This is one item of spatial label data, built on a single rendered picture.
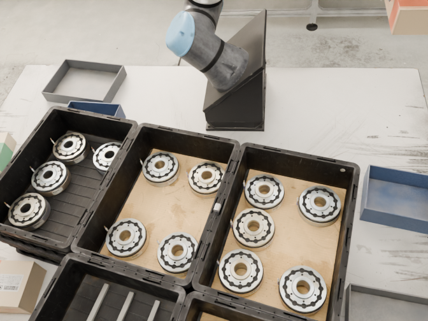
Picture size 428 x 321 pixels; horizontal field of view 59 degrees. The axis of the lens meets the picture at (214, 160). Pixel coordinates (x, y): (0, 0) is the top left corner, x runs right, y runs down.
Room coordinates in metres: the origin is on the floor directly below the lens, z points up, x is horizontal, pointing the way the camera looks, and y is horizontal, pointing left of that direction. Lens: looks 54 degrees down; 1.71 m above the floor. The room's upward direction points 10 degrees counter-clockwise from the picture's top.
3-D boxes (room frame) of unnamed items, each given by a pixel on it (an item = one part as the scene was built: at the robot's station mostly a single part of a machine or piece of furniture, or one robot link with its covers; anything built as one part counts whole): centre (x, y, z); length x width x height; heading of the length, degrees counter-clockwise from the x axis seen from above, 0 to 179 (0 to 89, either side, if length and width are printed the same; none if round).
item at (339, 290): (0.37, -0.12, 0.92); 0.40 x 0.30 x 0.02; 153
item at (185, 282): (0.50, 0.14, 0.92); 0.40 x 0.30 x 0.02; 153
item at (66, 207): (0.64, 0.41, 0.87); 0.40 x 0.30 x 0.11; 153
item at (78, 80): (1.20, 0.45, 0.73); 0.27 x 0.20 x 0.05; 66
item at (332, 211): (0.43, -0.24, 0.86); 0.10 x 0.10 x 0.01
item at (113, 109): (0.96, 0.41, 0.74); 0.20 x 0.15 x 0.07; 71
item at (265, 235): (0.40, -0.07, 0.86); 0.10 x 0.10 x 0.01
